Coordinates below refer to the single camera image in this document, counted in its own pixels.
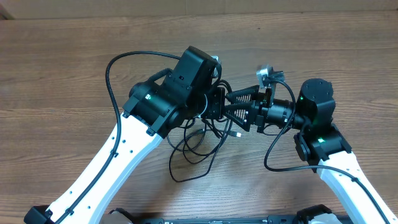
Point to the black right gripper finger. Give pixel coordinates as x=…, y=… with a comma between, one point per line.
x=240, y=113
x=245, y=94

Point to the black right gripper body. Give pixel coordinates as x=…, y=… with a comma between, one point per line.
x=263, y=105

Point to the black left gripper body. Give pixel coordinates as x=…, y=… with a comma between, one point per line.
x=213, y=109

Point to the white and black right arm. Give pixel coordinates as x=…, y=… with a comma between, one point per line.
x=318, y=142

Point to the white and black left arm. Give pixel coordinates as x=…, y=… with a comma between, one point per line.
x=154, y=108

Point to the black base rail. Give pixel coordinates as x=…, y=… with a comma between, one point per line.
x=121, y=216

